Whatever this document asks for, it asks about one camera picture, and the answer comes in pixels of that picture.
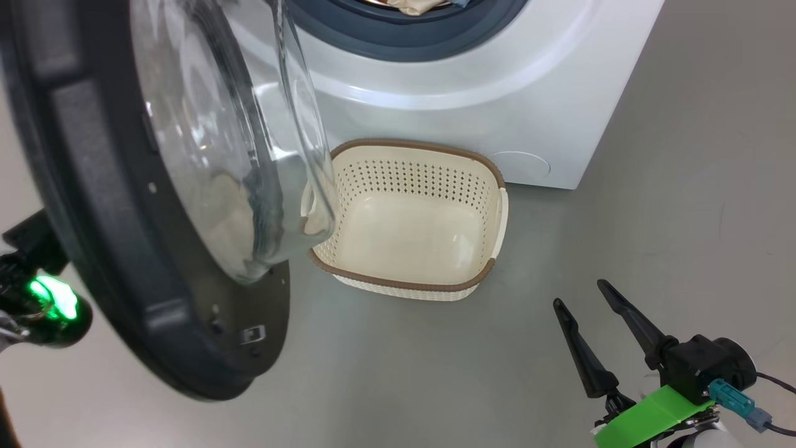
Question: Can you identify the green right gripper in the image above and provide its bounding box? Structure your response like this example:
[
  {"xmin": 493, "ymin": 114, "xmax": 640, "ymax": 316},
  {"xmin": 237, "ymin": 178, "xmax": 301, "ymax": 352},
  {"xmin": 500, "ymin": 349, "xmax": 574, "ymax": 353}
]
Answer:
[{"xmin": 552, "ymin": 279, "xmax": 716, "ymax": 448}]

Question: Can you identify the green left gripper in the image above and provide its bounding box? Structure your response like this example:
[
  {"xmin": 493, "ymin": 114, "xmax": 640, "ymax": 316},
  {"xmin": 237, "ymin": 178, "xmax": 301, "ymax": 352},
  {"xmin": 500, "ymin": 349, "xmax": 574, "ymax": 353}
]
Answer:
[{"xmin": 0, "ymin": 266, "xmax": 94, "ymax": 349}]

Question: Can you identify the black round glass washer door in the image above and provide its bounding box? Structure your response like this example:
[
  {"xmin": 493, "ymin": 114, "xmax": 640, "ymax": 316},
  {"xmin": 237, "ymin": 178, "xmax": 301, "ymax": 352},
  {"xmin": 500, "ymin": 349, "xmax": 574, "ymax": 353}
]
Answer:
[{"xmin": 0, "ymin": 0, "xmax": 340, "ymax": 402}]

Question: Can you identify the blue white cartoon print garment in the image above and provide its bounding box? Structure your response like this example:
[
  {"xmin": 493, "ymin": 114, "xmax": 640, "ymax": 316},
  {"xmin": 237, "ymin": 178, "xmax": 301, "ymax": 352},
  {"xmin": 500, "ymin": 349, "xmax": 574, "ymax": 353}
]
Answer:
[{"xmin": 397, "ymin": 0, "xmax": 467, "ymax": 17}]

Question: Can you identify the white front-load washing machine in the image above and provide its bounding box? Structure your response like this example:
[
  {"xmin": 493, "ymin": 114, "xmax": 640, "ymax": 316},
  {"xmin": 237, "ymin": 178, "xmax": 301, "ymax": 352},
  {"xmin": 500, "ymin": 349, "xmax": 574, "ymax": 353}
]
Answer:
[{"xmin": 224, "ymin": 0, "xmax": 666, "ymax": 191}]

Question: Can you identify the cream perforated laundry basket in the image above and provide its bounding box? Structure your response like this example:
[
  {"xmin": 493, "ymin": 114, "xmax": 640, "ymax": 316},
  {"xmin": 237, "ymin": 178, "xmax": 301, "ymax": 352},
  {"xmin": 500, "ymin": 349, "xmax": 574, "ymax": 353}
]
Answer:
[{"xmin": 307, "ymin": 138, "xmax": 510, "ymax": 302}]

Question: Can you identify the teal right camera connector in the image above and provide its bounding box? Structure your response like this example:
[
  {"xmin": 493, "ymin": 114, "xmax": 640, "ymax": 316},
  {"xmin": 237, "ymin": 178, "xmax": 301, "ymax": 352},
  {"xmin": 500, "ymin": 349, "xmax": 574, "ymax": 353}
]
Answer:
[{"xmin": 708, "ymin": 378, "xmax": 774, "ymax": 434}]

